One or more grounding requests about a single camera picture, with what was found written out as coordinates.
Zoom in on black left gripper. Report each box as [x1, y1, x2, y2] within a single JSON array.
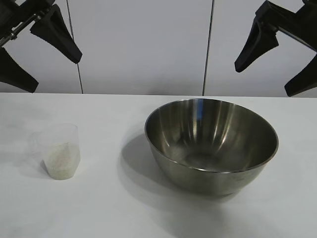
[[0, 0, 83, 94]]

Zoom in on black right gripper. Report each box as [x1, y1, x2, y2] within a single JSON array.
[[234, 0, 317, 98]]

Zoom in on clear plastic measuring cup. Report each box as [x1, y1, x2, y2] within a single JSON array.
[[30, 123, 81, 181]]

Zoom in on stainless steel mixing bowl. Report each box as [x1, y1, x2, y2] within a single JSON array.
[[144, 99, 279, 198]]

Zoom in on white rice grains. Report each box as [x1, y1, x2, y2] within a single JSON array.
[[44, 142, 81, 180]]

